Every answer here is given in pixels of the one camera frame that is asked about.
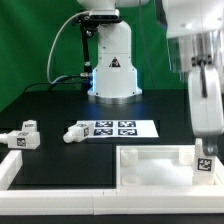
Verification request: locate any green backdrop curtain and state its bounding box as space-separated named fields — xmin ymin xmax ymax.
xmin=0 ymin=0 xmax=185 ymax=111

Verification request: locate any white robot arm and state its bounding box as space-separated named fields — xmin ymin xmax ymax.
xmin=77 ymin=0 xmax=224 ymax=156

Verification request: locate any black base cable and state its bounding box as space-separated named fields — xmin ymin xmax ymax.
xmin=22 ymin=73 xmax=92 ymax=94

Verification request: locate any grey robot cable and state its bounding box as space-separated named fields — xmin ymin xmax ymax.
xmin=46 ymin=9 xmax=92 ymax=85

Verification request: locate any fiducial marker sheet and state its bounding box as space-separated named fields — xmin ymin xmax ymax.
xmin=77 ymin=120 xmax=158 ymax=138

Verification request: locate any white square table top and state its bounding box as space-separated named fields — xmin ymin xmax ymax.
xmin=116 ymin=145 xmax=224 ymax=198

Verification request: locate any white U-shaped obstacle fence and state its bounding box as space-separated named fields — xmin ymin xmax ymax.
xmin=0 ymin=150 xmax=224 ymax=215

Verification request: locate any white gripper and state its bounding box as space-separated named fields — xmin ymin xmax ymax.
xmin=188 ymin=63 xmax=224 ymax=156

